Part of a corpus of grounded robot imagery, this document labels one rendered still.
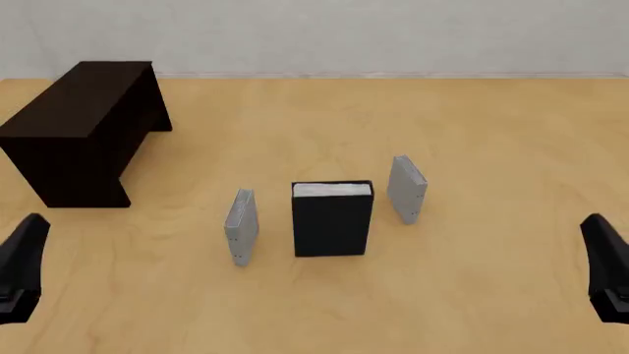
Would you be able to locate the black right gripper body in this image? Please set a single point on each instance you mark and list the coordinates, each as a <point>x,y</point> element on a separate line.
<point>614,306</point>

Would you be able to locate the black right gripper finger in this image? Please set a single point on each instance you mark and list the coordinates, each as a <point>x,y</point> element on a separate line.
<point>604,250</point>

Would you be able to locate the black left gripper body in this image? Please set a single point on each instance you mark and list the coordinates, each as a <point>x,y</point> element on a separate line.
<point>15,308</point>

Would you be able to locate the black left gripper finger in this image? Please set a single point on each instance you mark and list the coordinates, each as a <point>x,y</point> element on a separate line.
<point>24,250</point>

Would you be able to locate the dark wooden cabinet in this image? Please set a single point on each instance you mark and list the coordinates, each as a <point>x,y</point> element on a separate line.
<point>74,121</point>

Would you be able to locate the black book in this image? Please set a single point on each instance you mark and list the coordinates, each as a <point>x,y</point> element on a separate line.
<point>330,225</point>

